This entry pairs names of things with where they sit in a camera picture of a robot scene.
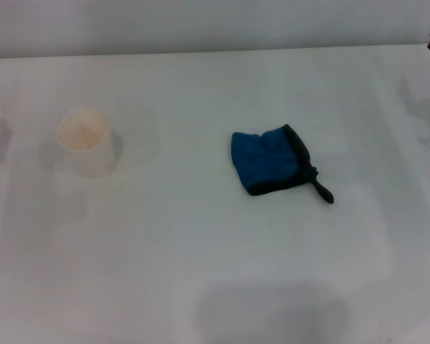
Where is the blue rag with black trim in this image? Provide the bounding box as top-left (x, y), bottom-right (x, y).
top-left (230, 123), bottom-right (335, 206)

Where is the white paper cup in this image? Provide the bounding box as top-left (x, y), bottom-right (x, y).
top-left (56, 106), bottom-right (123, 178)

